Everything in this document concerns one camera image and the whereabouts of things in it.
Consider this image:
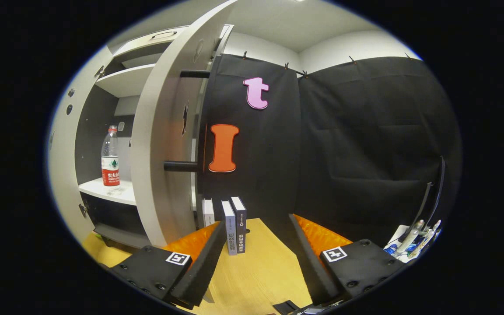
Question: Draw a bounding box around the clear water bottle red label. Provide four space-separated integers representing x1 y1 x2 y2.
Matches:
101 125 121 196

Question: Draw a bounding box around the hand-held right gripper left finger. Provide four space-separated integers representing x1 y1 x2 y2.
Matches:
110 220 228 309

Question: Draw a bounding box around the grey pen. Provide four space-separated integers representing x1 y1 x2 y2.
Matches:
409 220 442 259
395 220 426 255

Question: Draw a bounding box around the grey book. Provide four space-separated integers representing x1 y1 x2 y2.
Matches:
221 200 238 256

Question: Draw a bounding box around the black backdrop cloth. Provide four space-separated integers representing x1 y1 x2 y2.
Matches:
197 52 462 248

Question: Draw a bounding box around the white cabinet door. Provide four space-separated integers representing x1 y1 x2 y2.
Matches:
47 46 112 245
130 0 237 248

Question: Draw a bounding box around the white book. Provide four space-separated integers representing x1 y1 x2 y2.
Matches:
201 199 216 229

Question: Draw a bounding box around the dark book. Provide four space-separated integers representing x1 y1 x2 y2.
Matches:
230 196 248 254

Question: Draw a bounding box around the white cabinet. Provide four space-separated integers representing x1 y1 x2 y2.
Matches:
75 24 235 250

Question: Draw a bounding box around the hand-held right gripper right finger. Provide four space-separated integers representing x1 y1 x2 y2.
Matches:
288 213 406 307

